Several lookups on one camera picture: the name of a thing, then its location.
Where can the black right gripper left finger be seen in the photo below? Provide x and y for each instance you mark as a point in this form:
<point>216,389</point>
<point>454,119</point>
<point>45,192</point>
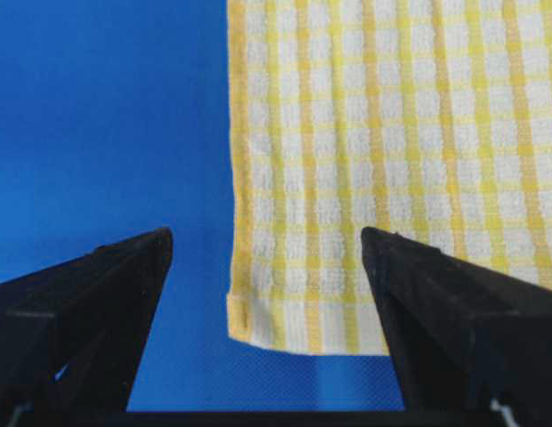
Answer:
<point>72,335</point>

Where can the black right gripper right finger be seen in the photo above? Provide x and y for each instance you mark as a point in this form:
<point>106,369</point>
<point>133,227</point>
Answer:
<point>470,346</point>

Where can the yellow white checked towel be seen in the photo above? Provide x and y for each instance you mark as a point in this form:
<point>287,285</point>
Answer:
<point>429,119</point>

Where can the blue table cloth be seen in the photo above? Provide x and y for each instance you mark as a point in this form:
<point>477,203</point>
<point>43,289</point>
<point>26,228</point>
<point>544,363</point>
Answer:
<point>114,121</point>

